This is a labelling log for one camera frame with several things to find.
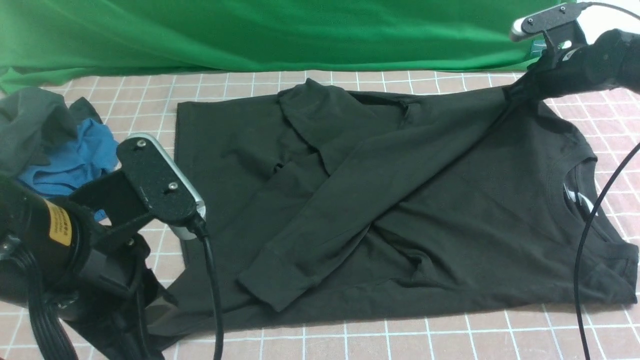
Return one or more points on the dark teal-gray garment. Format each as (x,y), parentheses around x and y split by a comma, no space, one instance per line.
(35,122)

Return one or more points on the green backdrop cloth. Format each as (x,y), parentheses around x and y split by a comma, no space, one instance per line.
(50,42)

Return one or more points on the blue binder clip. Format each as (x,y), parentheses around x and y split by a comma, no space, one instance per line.
(537,48)

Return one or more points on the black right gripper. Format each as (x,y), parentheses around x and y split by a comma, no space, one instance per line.
(611,62)

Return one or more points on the dark gray long-sleeve top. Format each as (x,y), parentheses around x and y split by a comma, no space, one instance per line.
(329,205)

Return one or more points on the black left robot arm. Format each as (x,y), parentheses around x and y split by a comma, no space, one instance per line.
(34,238)

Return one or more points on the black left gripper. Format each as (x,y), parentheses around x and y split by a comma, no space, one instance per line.
(105,288)

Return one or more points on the blue garment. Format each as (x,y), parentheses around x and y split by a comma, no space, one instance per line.
(91,155)

